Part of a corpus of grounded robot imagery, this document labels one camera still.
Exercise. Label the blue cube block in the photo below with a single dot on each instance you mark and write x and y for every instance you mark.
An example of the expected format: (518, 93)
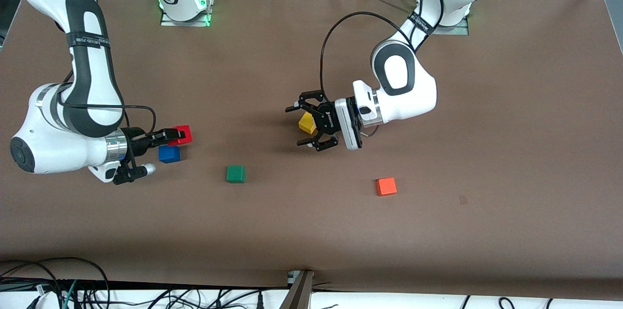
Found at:
(169, 155)

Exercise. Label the brown paper table cover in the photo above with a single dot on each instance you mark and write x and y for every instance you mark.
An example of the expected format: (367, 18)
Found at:
(311, 56)

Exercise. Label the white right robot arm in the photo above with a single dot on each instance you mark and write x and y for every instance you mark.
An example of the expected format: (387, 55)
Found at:
(48, 143)

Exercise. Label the grey metal post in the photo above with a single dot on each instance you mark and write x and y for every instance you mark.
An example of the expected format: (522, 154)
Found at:
(298, 294)

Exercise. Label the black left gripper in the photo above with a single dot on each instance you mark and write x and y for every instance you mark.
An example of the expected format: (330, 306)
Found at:
(325, 120)

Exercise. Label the red cube block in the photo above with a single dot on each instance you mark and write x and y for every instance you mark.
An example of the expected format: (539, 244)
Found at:
(185, 132)

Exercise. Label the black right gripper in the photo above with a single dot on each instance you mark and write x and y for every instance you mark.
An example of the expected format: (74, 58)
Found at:
(137, 146)

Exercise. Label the yellow cube block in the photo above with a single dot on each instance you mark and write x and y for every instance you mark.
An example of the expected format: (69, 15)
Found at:
(305, 124)

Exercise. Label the orange cube block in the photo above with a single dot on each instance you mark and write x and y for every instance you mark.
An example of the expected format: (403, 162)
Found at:
(386, 186)

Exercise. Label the green cube block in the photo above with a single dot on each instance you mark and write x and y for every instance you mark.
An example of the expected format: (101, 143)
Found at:
(235, 174)

